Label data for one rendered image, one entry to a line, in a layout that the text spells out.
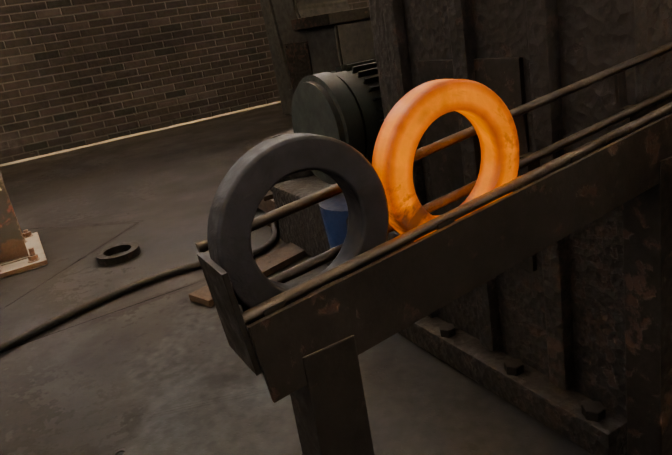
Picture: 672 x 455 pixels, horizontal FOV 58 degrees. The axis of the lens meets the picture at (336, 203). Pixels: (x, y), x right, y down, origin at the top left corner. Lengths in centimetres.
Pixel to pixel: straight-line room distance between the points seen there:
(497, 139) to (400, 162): 14
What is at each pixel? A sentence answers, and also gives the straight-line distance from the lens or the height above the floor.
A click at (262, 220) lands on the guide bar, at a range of 63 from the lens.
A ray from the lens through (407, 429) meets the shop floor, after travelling 138.
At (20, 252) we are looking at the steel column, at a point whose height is 6.
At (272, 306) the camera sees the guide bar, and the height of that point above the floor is 61.
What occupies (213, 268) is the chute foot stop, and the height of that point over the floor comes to 65.
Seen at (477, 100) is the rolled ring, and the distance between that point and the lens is 68.
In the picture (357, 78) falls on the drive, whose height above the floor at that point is 65.
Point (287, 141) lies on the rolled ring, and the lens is 56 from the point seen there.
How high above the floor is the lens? 85
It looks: 17 degrees down
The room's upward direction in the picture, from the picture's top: 9 degrees counter-clockwise
